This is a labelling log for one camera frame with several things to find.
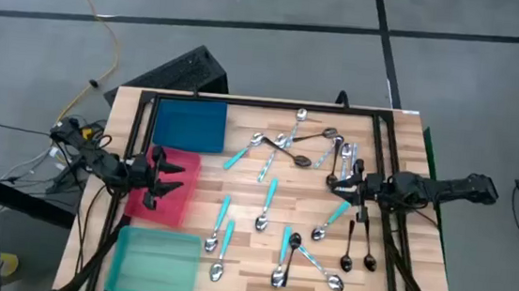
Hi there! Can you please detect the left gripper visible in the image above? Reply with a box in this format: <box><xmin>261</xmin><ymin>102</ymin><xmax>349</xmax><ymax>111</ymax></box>
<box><xmin>126</xmin><ymin>143</ymin><xmax>189</xmax><ymax>213</ymax></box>

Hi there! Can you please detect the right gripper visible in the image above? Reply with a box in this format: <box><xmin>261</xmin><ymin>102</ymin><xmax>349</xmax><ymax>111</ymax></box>
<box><xmin>328</xmin><ymin>157</ymin><xmax>386</xmax><ymax>225</ymax></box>

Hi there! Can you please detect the black metal spoon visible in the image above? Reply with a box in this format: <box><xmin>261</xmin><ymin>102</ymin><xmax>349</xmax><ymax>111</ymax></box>
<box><xmin>325</xmin><ymin>135</ymin><xmax>344</xmax><ymax>189</ymax></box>
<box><xmin>259</xmin><ymin>135</ymin><xmax>315</xmax><ymax>169</ymax></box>
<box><xmin>280</xmin><ymin>231</ymin><xmax>304</xmax><ymax>289</ymax></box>
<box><xmin>291</xmin><ymin>123</ymin><xmax>339</xmax><ymax>147</ymax></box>
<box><xmin>359</xmin><ymin>218</ymin><xmax>382</xmax><ymax>273</ymax></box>
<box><xmin>339</xmin><ymin>218</ymin><xmax>358</xmax><ymax>274</ymax></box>

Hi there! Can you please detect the silver spoon with patterned handle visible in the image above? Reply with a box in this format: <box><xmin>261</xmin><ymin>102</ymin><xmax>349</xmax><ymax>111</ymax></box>
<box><xmin>292</xmin><ymin>244</ymin><xmax>348</xmax><ymax>291</ymax></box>
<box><xmin>313</xmin><ymin>132</ymin><xmax>345</xmax><ymax>172</ymax></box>
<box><xmin>338</xmin><ymin>142</ymin><xmax>353</xmax><ymax>181</ymax></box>
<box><xmin>349</xmin><ymin>143</ymin><xmax>359</xmax><ymax>174</ymax></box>
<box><xmin>256</xmin><ymin>131</ymin><xmax>290</xmax><ymax>185</ymax></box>
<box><xmin>285</xmin><ymin>107</ymin><xmax>310</xmax><ymax>150</ymax></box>

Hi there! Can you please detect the pink plastic bin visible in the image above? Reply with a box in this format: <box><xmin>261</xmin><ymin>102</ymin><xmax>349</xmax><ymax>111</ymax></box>
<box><xmin>123</xmin><ymin>144</ymin><xmax>204</xmax><ymax>229</ymax></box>

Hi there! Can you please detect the blue plastic bin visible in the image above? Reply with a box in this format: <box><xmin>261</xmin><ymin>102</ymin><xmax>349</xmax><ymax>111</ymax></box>
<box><xmin>151</xmin><ymin>96</ymin><xmax>229</xmax><ymax>156</ymax></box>

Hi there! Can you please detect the teal translucent plastic bin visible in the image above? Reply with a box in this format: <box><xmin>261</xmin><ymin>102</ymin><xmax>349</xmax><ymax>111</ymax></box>
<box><xmin>103</xmin><ymin>224</ymin><xmax>205</xmax><ymax>291</ymax></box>

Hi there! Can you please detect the black floor beam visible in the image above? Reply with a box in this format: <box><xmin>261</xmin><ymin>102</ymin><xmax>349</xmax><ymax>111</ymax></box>
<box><xmin>0</xmin><ymin>174</ymin><xmax>81</xmax><ymax>230</ymax></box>

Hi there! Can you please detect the yellow floor marker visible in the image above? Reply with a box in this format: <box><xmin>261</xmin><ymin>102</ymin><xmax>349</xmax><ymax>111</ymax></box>
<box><xmin>0</xmin><ymin>252</ymin><xmax>21</xmax><ymax>280</ymax></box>

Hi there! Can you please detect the black frame clip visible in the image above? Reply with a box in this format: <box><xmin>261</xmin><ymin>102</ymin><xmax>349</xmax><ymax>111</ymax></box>
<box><xmin>334</xmin><ymin>89</ymin><xmax>353</xmax><ymax>109</ymax></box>

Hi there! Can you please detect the yellow cable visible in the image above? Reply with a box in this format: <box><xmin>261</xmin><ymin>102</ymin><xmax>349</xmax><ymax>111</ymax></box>
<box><xmin>46</xmin><ymin>0</ymin><xmax>126</xmax><ymax>130</ymax></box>

